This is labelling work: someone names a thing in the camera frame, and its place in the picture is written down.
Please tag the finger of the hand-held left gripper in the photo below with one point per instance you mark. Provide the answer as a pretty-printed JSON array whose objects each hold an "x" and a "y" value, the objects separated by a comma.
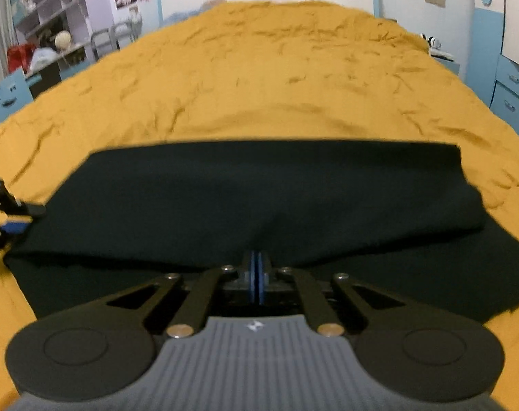
[
  {"x": 16, "y": 227},
  {"x": 28, "y": 209}
]

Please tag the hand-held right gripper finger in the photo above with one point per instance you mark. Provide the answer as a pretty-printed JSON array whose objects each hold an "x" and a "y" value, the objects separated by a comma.
[
  {"x": 262, "y": 276},
  {"x": 253, "y": 276}
]

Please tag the black pants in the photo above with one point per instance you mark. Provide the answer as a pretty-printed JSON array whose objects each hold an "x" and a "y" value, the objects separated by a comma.
[{"x": 242, "y": 201}]

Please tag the blue smiley face chair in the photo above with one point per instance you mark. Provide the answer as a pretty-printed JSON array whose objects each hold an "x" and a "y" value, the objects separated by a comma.
[{"x": 9, "y": 94}]

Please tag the red bag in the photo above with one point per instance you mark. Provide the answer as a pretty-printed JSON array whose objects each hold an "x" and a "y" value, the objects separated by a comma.
[{"x": 20, "y": 56}]

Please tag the white desk with blue drawer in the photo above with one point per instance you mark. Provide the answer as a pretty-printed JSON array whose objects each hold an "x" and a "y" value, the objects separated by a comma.
[{"x": 58, "y": 68}]

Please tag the white plastic bag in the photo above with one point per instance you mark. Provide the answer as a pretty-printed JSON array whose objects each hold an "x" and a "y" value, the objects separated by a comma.
[{"x": 43, "y": 56}]

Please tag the round cream lamp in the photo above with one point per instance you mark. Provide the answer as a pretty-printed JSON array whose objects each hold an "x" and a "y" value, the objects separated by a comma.
[{"x": 63, "y": 40}]

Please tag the white and blue bookshelf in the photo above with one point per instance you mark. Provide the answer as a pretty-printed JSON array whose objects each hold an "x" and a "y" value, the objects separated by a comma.
[{"x": 50, "y": 0}]

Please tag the yellow quilt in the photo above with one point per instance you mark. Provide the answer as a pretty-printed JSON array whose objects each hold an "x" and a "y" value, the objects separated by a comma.
[{"x": 263, "y": 72}]

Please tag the blue nightstand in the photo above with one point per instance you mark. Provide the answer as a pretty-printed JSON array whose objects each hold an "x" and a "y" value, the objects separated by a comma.
[{"x": 448, "y": 67}]

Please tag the white book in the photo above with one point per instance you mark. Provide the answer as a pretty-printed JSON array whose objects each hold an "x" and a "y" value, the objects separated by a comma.
[{"x": 441, "y": 53}]

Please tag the white headphones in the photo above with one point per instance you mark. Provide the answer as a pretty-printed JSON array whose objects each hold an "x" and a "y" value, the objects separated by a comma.
[{"x": 433, "y": 41}]

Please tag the blue wardrobe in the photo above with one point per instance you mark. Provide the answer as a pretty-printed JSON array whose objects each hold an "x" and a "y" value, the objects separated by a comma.
[{"x": 482, "y": 51}]

